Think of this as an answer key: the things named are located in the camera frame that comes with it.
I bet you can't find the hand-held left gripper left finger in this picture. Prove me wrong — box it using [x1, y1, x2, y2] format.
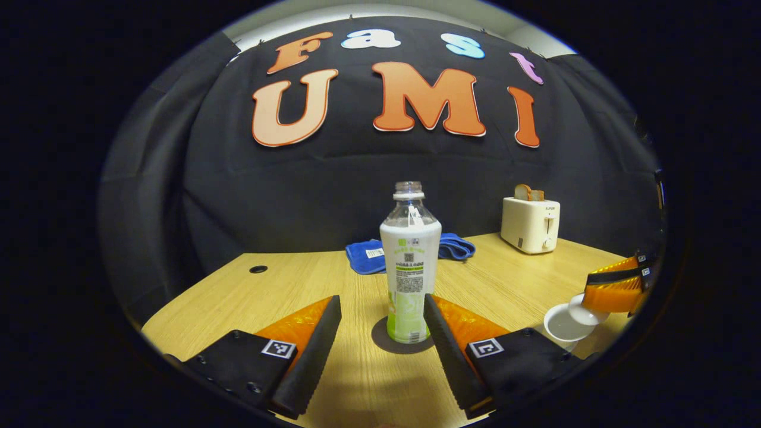
[163, 295, 342, 420]

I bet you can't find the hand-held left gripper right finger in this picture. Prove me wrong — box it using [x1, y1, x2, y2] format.
[423, 294, 586, 417]

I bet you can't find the white teacup lid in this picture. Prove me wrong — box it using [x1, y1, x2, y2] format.
[568, 293, 610, 326]

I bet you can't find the white teacup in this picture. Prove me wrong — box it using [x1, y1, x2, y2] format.
[544, 304, 595, 343]

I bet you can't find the dark round coaster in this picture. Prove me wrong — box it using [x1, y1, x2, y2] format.
[372, 317, 435, 355]

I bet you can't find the clear water bottle white label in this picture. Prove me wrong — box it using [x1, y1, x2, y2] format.
[380, 181, 442, 345]

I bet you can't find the cream toaster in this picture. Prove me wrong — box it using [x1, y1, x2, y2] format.
[501, 197, 561, 255]

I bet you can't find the blue towel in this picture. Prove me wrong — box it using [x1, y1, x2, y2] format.
[345, 232, 476, 275]

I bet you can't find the black backdrop cloth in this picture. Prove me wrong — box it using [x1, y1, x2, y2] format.
[98, 15, 665, 310]

